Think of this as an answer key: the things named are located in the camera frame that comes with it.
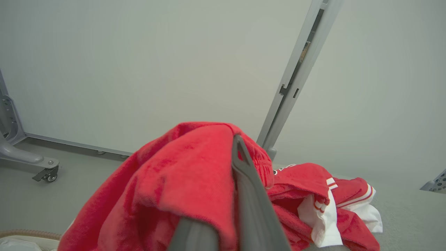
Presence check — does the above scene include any black caster wheel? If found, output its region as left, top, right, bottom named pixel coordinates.
left=32, top=167, right=59, bottom=183

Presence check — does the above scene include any grey perforated bracket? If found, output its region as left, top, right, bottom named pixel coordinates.
left=420, top=169, right=446, bottom=194

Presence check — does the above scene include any grey metal partition post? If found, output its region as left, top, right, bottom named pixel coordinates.
left=256, top=0, right=344, bottom=161

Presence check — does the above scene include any white laundry basket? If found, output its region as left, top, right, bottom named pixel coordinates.
left=0, top=229, right=62, bottom=251

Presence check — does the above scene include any grey partition bottom rail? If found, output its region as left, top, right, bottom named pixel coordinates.
left=24, top=132, right=133, bottom=157

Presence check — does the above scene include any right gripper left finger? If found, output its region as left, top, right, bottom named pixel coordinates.
left=167, top=218, right=220, bottom=251

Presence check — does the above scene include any red white Bulls garment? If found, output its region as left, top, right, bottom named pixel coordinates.
left=267, top=162, right=384, bottom=251

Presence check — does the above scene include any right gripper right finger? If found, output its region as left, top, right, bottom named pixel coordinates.
left=231, top=135, right=292, bottom=251

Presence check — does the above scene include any grey partition post with foot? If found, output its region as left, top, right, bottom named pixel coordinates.
left=0, top=68, right=26, bottom=145

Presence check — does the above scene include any grey partition foot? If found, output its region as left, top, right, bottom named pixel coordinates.
left=0, top=131, right=60, bottom=171

